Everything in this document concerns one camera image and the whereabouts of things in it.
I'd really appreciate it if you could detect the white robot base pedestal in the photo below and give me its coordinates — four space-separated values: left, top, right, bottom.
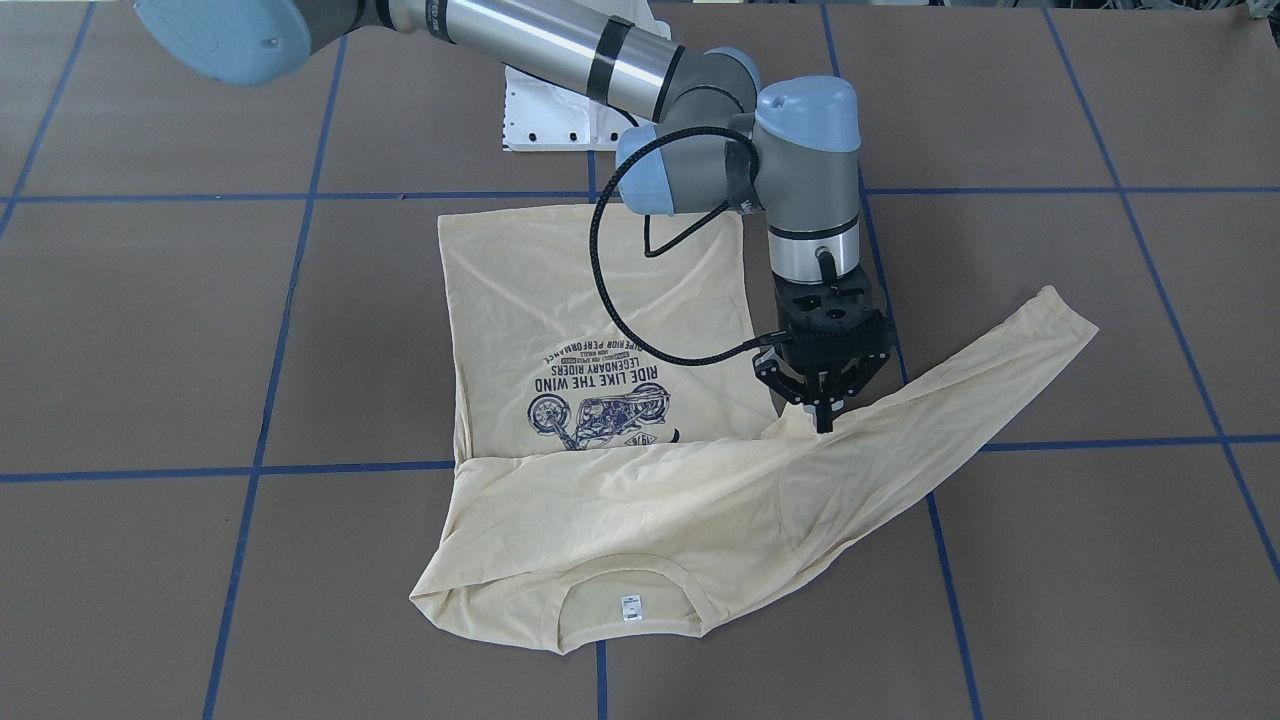
500 0 673 152

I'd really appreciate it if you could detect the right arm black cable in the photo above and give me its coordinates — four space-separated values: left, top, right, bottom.
590 126 791 366

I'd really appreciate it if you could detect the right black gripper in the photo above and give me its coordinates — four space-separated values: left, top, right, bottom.
753 278 896 434

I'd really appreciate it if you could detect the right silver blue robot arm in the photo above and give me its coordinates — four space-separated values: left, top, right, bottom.
134 1 896 433

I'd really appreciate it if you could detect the beige long-sleeve printed shirt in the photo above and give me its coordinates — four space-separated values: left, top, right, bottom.
410 205 1097 655

